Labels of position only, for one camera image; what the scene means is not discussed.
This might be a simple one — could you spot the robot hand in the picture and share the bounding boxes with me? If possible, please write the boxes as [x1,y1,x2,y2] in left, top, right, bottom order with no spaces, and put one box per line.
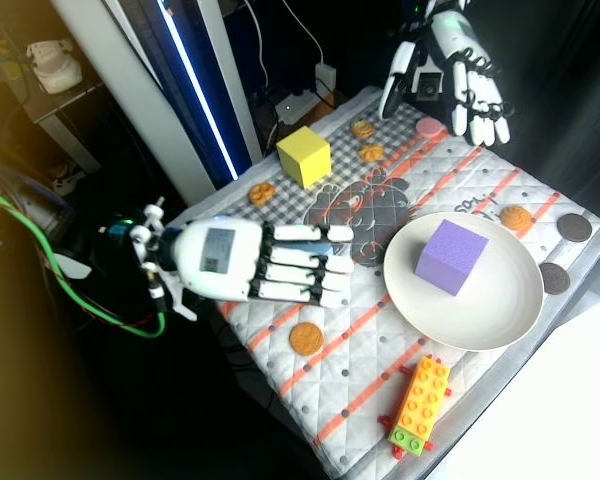
[378,4,516,147]
[169,215,356,322]

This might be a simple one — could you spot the purple foam cube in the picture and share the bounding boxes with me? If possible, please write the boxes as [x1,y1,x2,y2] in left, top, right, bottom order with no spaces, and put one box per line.
[413,218,490,298]

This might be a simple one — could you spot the yellow foam cube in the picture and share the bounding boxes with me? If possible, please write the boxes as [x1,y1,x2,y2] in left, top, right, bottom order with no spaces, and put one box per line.
[275,125,333,190]

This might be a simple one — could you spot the white round plate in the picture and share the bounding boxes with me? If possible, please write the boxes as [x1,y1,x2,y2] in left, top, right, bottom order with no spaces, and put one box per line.
[382,211,545,353]

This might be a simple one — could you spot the pink round macaron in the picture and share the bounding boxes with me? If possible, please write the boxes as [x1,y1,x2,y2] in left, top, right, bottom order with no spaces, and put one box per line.
[414,117,444,137]

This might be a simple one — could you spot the round tan biscuit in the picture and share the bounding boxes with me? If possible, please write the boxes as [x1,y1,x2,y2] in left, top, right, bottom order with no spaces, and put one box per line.
[288,322,325,357]

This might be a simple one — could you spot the grey quilt with bear print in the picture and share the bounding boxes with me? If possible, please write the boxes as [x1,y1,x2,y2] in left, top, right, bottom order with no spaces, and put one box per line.
[167,85,600,480]

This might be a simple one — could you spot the blue lit panel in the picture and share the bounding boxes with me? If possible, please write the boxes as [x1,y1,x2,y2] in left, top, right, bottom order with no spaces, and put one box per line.
[129,0,242,182]

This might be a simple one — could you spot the white power strip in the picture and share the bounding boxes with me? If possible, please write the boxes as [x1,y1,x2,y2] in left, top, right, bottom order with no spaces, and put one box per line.
[274,92,324,125]

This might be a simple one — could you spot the white pillar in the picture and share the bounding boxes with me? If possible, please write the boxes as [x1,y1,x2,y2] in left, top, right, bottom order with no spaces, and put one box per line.
[49,0,216,206]

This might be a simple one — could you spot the dark round sandwich cookie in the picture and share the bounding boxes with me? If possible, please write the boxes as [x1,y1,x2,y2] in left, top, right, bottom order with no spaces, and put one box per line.
[538,262,572,296]
[556,213,594,243]

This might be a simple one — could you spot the grey shelf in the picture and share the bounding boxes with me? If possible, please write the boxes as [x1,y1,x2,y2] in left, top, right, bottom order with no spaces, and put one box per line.
[9,79,106,171]

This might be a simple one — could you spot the orange green brick toy car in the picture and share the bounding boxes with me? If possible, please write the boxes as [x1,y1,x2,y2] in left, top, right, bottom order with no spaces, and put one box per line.
[377,353,454,459]

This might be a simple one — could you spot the white crumpled object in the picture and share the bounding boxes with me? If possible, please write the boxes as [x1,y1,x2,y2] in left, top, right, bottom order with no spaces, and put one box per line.
[26,39,84,95]

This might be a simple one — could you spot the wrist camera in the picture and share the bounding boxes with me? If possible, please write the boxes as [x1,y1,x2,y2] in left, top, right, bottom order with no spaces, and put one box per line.
[413,68,445,104]

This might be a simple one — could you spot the green cable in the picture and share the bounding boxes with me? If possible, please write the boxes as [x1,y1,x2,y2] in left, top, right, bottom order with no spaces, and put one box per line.
[0,180,167,340]

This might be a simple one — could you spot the white cable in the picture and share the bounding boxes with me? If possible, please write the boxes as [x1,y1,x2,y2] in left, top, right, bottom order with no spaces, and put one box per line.
[278,0,327,66]
[242,0,271,89]

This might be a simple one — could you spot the white wall adapter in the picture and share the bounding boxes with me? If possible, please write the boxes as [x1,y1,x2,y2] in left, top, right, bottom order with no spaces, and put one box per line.
[313,62,337,94]

